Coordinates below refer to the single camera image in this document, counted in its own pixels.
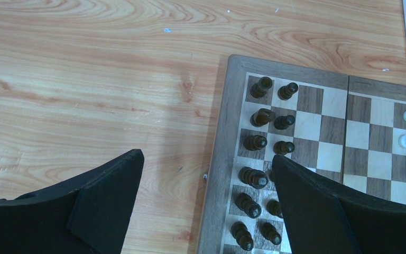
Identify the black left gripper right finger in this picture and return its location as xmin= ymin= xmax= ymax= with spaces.
xmin=272 ymin=155 xmax=406 ymax=253

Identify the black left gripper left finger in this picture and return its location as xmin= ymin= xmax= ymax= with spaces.
xmin=0 ymin=149 xmax=144 ymax=253

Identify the dark chess pawn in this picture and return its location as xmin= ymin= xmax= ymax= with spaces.
xmin=266 ymin=199 xmax=283 ymax=218
xmin=260 ymin=222 xmax=282 ymax=245
xmin=278 ymin=82 xmax=299 ymax=101
xmin=273 ymin=141 xmax=295 ymax=155
xmin=273 ymin=115 xmax=296 ymax=130

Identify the dark chess piece king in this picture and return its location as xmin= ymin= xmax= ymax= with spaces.
xmin=235 ymin=193 xmax=262 ymax=219

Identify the dark chess piece queen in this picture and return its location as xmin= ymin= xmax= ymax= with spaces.
xmin=238 ymin=167 xmax=269 ymax=189

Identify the dark chess piece bishop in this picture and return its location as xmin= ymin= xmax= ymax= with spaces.
xmin=243 ymin=135 xmax=267 ymax=151
xmin=230 ymin=221 xmax=254 ymax=251

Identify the wooden chess board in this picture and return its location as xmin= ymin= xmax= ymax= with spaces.
xmin=197 ymin=55 xmax=406 ymax=253

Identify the dark chess piece knight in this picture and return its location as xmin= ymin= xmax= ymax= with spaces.
xmin=250 ymin=108 xmax=275 ymax=127

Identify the dark chess piece rook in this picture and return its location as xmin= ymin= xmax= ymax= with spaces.
xmin=250 ymin=77 xmax=273 ymax=98

